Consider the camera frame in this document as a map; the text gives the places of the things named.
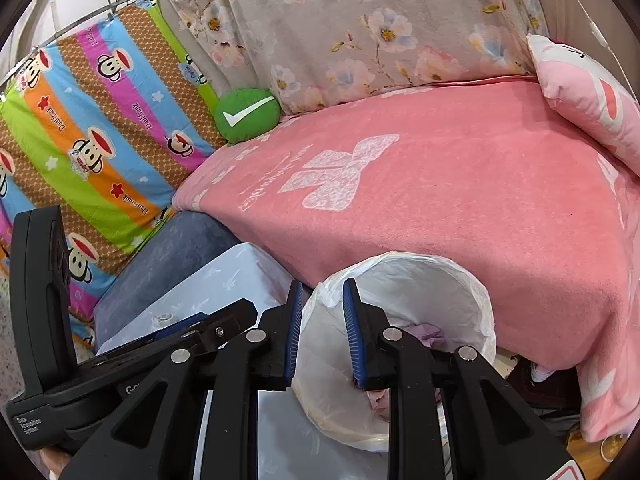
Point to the metal rack rod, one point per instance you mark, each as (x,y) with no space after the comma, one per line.
(75,25)

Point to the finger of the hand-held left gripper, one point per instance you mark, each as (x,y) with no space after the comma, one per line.
(182,325)
(225,322)

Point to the pink white printed bed sheet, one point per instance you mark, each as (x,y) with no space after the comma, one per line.
(607,360)

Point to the grey floral sheet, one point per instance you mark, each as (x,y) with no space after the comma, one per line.
(350,25)

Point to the bin with white liner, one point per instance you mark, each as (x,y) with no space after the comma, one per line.
(425,290)

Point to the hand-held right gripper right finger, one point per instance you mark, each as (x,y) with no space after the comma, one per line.
(352,340)

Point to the pink blanket with white print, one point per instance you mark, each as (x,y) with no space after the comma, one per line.
(450,200)

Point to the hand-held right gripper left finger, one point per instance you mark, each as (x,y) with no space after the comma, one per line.
(292,330)

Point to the colourful striped monkey quilt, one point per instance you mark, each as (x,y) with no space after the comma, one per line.
(90,125)

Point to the pale pink crumpled cloth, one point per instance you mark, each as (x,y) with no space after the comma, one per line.
(380,405)

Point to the pink and white pillow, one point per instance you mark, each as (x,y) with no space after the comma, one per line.
(590,90)

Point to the green round check-mark pillow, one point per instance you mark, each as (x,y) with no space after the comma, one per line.
(247,115)

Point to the blue grey cushion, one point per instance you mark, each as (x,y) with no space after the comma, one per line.
(175,245)

